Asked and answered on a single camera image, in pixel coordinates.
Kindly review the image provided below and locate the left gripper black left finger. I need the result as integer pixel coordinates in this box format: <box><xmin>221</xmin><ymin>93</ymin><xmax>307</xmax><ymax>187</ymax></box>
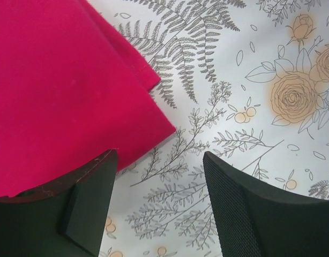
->
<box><xmin>0</xmin><ymin>150</ymin><xmax>117</xmax><ymax>256</ymax></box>

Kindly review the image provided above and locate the floral patterned table mat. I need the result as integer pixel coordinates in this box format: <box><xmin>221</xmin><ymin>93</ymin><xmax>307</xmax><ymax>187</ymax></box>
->
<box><xmin>92</xmin><ymin>1</ymin><xmax>329</xmax><ymax>256</ymax></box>

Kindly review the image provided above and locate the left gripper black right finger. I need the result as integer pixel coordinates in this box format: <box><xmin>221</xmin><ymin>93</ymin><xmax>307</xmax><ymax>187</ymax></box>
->
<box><xmin>203</xmin><ymin>152</ymin><xmax>329</xmax><ymax>256</ymax></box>

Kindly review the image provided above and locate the magenta t shirt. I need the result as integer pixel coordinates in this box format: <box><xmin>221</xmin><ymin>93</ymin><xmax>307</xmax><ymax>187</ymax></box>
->
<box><xmin>0</xmin><ymin>1</ymin><xmax>175</xmax><ymax>196</ymax></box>

